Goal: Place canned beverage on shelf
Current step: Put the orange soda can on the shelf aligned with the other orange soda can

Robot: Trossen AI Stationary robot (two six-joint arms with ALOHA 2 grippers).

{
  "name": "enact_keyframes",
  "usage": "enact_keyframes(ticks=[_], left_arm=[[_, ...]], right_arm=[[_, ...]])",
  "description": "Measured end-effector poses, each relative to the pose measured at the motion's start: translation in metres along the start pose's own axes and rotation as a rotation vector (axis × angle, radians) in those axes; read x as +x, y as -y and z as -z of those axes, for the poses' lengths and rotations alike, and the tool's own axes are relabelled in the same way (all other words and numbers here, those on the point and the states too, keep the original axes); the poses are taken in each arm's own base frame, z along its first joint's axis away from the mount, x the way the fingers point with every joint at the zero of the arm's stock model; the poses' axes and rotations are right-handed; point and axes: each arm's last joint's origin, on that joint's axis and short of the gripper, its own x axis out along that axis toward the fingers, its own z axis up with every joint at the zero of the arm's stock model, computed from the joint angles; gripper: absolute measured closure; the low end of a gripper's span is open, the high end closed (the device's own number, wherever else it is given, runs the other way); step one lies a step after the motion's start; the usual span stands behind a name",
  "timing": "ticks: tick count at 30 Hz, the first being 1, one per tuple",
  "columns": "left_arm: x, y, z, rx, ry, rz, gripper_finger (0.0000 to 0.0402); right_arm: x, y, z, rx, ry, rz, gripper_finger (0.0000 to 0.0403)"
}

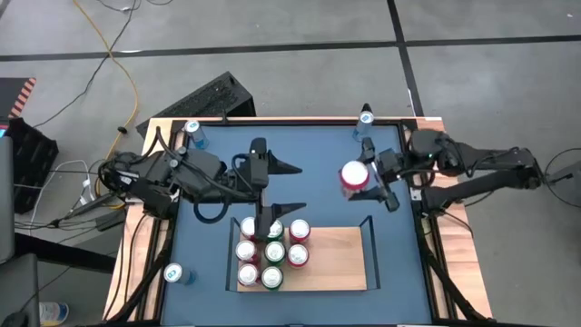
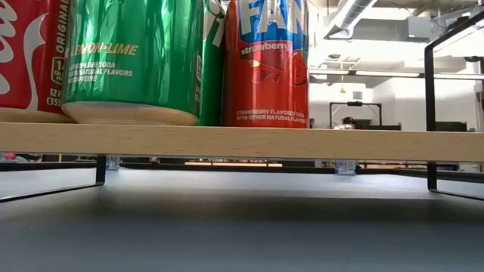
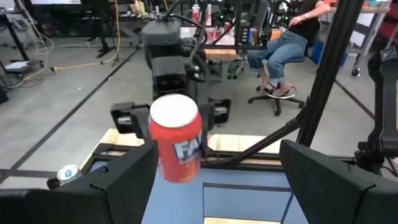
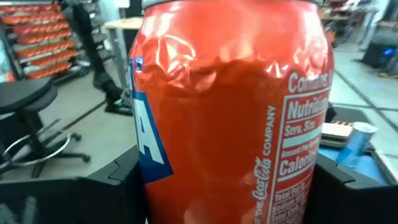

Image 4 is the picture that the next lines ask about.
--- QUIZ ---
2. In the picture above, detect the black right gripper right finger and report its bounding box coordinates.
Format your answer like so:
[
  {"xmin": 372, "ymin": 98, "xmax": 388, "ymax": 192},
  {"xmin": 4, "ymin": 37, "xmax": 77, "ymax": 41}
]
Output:
[{"xmin": 303, "ymin": 152, "xmax": 398, "ymax": 224}]

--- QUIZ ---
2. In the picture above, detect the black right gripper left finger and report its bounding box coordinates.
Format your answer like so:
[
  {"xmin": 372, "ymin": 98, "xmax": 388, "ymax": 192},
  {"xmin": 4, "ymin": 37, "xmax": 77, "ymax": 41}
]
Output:
[{"xmin": 76, "ymin": 145, "xmax": 147, "ymax": 224}]

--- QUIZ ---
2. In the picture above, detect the silver blue Red Bull can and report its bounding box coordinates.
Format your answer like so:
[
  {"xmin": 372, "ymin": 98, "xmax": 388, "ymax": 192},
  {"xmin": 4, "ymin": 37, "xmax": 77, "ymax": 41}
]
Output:
[{"xmin": 336, "ymin": 121, "xmax": 379, "ymax": 167}]

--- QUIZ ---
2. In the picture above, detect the red Fanta can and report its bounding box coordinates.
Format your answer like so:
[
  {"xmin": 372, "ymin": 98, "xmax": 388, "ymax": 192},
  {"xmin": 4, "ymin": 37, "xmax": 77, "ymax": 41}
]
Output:
[{"xmin": 128, "ymin": 0, "xmax": 335, "ymax": 224}]

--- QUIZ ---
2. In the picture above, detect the black office chair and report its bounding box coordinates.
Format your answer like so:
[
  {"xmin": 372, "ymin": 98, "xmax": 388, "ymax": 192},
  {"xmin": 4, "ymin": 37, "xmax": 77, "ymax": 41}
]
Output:
[{"xmin": 0, "ymin": 77, "xmax": 91, "ymax": 180}]

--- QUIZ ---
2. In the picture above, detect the black computer with blue light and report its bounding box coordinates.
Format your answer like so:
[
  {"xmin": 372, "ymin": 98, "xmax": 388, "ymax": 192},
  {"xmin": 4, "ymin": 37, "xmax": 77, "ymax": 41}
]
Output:
[{"xmin": 362, "ymin": 42, "xmax": 398, "ymax": 71}]

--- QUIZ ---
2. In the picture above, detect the person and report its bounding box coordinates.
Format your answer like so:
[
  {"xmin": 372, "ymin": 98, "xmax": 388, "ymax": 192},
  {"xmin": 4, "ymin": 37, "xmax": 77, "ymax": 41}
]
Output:
[{"xmin": 60, "ymin": 0, "xmax": 134, "ymax": 116}]

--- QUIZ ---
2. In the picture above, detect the light wooden table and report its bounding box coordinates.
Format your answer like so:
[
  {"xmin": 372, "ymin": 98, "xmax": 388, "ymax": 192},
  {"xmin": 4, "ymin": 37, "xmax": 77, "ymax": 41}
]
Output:
[{"xmin": 104, "ymin": 17, "xmax": 144, "ymax": 91}]

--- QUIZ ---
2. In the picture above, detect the red storage rack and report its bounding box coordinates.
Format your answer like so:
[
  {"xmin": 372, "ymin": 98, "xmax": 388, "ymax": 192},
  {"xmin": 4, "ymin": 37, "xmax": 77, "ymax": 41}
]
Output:
[{"xmin": 0, "ymin": 2, "xmax": 78, "ymax": 80}]

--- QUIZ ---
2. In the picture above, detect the cluttered workbench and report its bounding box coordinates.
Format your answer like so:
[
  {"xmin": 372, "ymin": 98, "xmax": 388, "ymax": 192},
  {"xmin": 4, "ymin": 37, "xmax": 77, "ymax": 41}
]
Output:
[{"xmin": 320, "ymin": 0, "xmax": 380, "ymax": 47}]

